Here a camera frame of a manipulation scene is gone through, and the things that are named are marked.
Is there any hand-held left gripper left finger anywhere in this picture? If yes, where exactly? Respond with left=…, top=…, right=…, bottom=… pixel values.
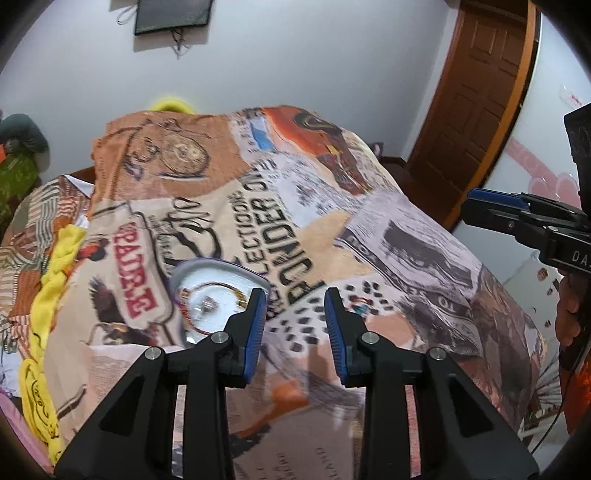
left=54, top=287, right=269, bottom=480

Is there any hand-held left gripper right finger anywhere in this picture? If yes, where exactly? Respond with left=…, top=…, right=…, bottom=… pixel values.
left=324, top=286, right=540, bottom=480

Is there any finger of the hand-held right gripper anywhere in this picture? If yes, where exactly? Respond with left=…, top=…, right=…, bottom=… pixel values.
left=462, top=201, right=552, bottom=246
left=466, top=187, right=583, bottom=219

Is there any white plate purple rim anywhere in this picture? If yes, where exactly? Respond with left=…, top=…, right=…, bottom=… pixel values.
left=169, top=258, right=271, bottom=348

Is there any person's right forearm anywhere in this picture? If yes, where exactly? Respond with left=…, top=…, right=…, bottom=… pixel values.
left=558, top=342, right=591, bottom=439

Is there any person's right hand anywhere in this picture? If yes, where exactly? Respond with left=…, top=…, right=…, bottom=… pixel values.
left=554, top=272, right=591, bottom=352

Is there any white sliding wardrobe door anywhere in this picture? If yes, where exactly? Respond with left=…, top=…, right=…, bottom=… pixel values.
left=455, top=9, right=591, bottom=333

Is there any brown wooden door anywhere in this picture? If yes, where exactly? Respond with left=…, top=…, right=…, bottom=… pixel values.
left=408, top=0, right=536, bottom=223

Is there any printed blanket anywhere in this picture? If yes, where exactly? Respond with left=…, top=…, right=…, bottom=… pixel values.
left=44, top=106, right=563, bottom=480

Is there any yellow cloth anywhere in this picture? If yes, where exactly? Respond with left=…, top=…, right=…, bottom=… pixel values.
left=19, top=223, right=100, bottom=463

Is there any striped patterned bed sheet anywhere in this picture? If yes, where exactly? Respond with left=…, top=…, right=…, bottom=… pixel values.
left=0, top=174, right=95, bottom=356

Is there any yellow cushion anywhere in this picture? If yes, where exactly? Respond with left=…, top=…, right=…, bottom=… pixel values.
left=150, top=95, right=195, bottom=114

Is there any pink bed sheet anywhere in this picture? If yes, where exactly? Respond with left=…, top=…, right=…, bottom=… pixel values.
left=0, top=385, right=55, bottom=474

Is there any green patterned cloth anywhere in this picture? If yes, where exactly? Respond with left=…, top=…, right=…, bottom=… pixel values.
left=0, top=151, right=41, bottom=228

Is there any grey-green cloth bundle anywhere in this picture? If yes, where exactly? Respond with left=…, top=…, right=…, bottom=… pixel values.
left=0, top=113, right=50, bottom=157

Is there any orange wooden door frame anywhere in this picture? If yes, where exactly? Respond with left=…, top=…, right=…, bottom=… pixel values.
left=442, top=0, right=544, bottom=232

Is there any black monitor cable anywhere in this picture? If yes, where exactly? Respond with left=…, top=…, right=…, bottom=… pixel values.
left=115, top=0, right=140, bottom=25
left=170, top=28, right=191, bottom=59

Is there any small black wall monitor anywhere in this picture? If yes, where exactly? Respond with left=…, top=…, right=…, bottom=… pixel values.
left=133, top=0, right=216, bottom=37

